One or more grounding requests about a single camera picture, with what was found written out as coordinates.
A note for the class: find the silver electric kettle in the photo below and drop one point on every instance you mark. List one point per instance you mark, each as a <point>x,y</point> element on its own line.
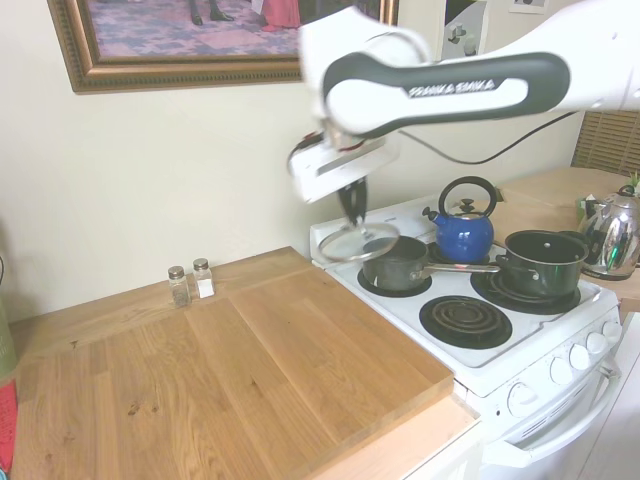
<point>612,235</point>

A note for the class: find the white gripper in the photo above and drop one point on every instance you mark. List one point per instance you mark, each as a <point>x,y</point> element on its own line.
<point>330,175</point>

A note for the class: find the wooden cutting board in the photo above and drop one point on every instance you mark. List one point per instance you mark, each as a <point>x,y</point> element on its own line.
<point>225,390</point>

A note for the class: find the small paper photo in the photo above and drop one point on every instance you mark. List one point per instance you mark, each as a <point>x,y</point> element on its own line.
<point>530,4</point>

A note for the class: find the glass pot lid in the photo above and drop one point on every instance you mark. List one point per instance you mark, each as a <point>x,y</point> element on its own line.
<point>345,246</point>

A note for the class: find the bare black coil burner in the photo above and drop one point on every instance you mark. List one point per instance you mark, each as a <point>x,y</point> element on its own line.
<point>465,322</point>

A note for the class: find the red cloth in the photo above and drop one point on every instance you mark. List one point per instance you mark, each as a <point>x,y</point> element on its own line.
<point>6,425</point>

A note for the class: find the white oven door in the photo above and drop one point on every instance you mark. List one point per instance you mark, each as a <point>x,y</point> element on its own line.
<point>550,445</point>

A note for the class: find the black burner under large pot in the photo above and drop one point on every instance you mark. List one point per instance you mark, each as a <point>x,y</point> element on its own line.
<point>500,295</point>

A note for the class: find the blue whistling kettle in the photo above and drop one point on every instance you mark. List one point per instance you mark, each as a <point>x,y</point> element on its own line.
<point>465,237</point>

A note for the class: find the white stove knob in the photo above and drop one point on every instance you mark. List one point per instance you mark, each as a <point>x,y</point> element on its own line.
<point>611,330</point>
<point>580,356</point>
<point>596,342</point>
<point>560,371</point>

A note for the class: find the glass salt shaker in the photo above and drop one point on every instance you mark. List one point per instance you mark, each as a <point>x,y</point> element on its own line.
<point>203,282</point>

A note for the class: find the black burner under saucepan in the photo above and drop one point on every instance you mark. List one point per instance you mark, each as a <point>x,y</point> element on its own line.
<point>367,286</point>

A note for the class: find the glass pepper shaker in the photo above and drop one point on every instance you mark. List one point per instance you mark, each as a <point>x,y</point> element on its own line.
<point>179,290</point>

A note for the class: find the paper photo on wall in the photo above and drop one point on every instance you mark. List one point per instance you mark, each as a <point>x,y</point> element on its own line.
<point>465,30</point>

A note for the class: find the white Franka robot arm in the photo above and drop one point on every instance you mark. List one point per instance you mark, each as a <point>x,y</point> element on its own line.
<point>450,95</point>

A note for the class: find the white electric stove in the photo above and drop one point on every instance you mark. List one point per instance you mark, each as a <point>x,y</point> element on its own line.
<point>500,370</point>

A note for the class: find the green plant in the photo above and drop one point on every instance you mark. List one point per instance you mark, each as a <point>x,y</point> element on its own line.
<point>635,181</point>

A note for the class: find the large black pot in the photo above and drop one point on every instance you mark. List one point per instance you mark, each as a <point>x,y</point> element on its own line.
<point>545,272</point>

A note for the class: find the green container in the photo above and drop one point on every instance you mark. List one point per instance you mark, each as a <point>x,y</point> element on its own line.
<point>6,340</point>

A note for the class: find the small black saucepan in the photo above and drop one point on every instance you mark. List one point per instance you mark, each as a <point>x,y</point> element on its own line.
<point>395,272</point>

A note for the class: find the brown woven blind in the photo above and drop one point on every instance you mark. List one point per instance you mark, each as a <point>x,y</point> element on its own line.
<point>607,145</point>

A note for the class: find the white oven dial knob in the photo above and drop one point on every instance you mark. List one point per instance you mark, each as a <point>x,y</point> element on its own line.
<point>522,398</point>

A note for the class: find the gold framed picture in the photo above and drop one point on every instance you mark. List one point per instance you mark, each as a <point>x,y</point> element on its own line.
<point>80,60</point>

